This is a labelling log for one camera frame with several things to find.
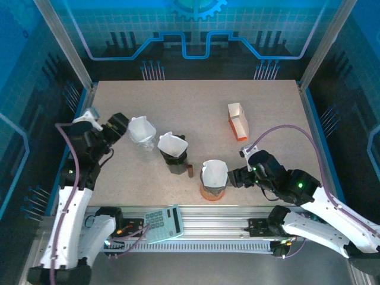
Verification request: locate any smoky grey hexagonal coffee server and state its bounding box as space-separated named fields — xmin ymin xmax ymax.
xmin=166 ymin=160 xmax=195 ymax=179

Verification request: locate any grey metal base plate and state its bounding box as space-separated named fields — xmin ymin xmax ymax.
xmin=88 ymin=252 xmax=357 ymax=285

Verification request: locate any light blue calculator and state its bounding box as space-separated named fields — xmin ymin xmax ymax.
xmin=144 ymin=204 xmax=185 ymax=245

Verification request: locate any blue translucent side panel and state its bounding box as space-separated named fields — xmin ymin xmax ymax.
xmin=0 ymin=0 xmax=90 ymax=226
xmin=305 ymin=0 xmax=380 ymax=238

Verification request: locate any clear plastic coffee dripper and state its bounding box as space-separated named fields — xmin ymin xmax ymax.
xmin=129 ymin=130 xmax=157 ymax=150

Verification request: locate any aluminium frame post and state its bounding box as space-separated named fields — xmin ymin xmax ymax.
xmin=298 ymin=0 xmax=359 ymax=90
xmin=33 ymin=0 xmax=95 ymax=91

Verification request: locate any orange transparent coffee server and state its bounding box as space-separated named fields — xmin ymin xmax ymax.
xmin=200 ymin=186 xmax=226 ymax=202

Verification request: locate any cream and orange filter box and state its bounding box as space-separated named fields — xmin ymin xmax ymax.
xmin=227 ymin=102 xmax=250 ymax=143

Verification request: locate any blue printed circuit panel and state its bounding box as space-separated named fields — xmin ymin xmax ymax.
xmin=47 ymin=0 xmax=342 ymax=83

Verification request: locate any aluminium mounting rail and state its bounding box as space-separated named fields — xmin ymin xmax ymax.
xmin=84 ymin=204 xmax=297 ymax=239

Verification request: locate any thin purple power cable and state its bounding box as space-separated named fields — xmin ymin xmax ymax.
xmin=273 ymin=236 xmax=308 ymax=259
xmin=106 ymin=226 xmax=151 ymax=259

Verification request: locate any slotted grey cable duct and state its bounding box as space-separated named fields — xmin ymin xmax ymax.
xmin=100 ymin=239 xmax=274 ymax=255

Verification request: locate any blue table edge strip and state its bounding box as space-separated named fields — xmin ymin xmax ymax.
xmin=50 ymin=87 xmax=88 ymax=208
xmin=304 ymin=87 xmax=342 ymax=188

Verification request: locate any white paper coffee filter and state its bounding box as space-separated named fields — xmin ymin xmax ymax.
xmin=127 ymin=116 xmax=157 ymax=143
xmin=201 ymin=159 xmax=229 ymax=188
xmin=157 ymin=131 xmax=189 ymax=158

